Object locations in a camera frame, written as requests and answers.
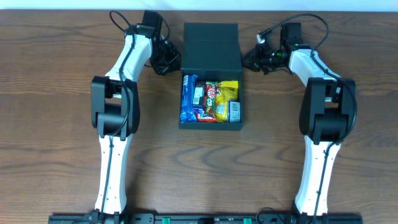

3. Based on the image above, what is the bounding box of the yellow snack packet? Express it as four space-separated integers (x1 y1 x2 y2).
215 81 239 123

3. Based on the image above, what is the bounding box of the black gift box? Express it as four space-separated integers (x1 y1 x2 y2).
178 22 244 131

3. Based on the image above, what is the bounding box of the red green KitKat Milo bar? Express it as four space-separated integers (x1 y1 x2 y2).
205 82 217 120

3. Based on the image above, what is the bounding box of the small blue candy box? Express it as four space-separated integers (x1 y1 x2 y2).
228 101 241 123

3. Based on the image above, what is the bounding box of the dark blue chocolate bar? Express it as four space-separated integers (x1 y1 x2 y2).
193 81 206 114

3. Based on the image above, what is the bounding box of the blue biscuit bar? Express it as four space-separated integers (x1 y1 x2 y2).
180 75 197 123

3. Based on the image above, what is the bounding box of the red snack packet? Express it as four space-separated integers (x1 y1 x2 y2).
197 113 217 123

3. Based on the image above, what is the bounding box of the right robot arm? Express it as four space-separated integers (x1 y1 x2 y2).
242 22 362 223

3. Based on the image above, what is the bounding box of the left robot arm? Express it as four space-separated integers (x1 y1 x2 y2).
84 10 181 223

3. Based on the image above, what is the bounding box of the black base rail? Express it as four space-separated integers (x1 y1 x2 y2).
47 212 364 224

